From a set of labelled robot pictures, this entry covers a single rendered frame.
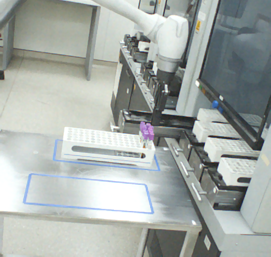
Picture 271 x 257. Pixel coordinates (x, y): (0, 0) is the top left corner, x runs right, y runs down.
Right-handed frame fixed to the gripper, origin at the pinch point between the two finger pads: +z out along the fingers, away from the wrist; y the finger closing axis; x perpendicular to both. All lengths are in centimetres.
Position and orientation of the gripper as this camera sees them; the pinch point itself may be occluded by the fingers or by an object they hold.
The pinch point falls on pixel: (156, 116)
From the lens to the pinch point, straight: 165.0
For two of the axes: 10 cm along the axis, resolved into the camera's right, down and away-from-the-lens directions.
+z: -1.8, 9.0, 3.9
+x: -9.7, -1.0, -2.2
